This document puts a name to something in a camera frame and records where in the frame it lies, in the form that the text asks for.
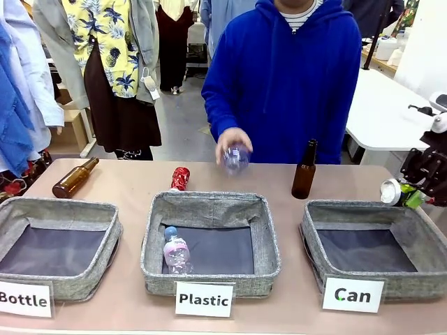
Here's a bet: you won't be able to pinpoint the red floral fabric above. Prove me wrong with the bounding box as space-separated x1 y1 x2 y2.
0 149 54 205

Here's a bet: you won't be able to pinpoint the grey fabric basket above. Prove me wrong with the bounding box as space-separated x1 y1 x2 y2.
140 190 282 299
299 199 447 303
0 196 124 302

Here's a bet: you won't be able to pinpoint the white face mask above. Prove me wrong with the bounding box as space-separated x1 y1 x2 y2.
140 66 161 103

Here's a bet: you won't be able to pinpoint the blue cloth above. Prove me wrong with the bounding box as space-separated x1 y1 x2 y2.
0 20 36 179

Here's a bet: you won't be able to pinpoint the person's right forearm blue sleeve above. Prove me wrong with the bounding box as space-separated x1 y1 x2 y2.
201 75 247 137

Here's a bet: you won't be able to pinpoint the small pink label plastic bottle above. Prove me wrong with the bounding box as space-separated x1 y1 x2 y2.
163 225 194 275

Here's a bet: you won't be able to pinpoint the crushed red can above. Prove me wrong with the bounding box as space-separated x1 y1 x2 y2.
169 166 191 193

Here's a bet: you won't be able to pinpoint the light blue garment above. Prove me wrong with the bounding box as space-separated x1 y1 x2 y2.
200 0 258 61

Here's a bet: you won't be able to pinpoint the yellow floral shirt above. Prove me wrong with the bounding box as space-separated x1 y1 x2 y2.
65 0 141 99

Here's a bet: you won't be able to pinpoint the person torso blue hoodie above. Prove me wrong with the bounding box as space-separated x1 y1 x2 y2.
201 0 362 165

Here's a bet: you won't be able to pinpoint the dark brown skirt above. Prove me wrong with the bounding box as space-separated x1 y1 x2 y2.
83 40 163 156

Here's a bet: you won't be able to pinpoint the crushed silver black can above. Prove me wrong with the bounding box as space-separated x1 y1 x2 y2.
379 177 408 207

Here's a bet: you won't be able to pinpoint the background person dark clothes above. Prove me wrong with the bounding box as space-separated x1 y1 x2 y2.
342 0 405 38

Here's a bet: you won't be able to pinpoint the grey jacket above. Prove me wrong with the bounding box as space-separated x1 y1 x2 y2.
32 0 161 111

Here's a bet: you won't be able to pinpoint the dark maroon dress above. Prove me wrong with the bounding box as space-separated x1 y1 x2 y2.
154 0 196 92

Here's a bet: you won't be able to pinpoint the white Bottle label sign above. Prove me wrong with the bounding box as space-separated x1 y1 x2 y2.
0 280 54 320

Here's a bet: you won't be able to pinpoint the white Plastic label sign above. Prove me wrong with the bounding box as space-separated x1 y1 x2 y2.
174 281 236 319

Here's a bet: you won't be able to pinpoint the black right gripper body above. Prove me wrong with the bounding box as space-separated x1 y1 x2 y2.
400 139 447 207

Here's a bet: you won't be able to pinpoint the wooden box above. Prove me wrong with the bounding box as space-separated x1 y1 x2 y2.
48 108 92 155

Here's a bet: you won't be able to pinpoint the white table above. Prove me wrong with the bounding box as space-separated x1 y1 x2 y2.
344 68 441 167

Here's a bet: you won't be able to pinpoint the white coat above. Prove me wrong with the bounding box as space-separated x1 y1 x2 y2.
0 0 66 162

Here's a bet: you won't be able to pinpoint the white plastic container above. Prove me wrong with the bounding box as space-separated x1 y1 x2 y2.
374 36 400 61

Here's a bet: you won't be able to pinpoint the black pole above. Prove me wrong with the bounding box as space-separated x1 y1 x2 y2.
362 0 386 71

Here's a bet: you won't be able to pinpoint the person's right hand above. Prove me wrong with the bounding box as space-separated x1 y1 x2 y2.
214 126 254 167

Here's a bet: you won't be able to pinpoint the brown glass beer bottle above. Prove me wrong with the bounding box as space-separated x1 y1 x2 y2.
52 156 101 200
291 139 318 200

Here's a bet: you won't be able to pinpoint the large clear plastic bottle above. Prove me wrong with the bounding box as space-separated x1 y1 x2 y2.
221 142 253 177

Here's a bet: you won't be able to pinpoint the white Can label sign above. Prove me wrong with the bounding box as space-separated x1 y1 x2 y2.
321 274 386 314

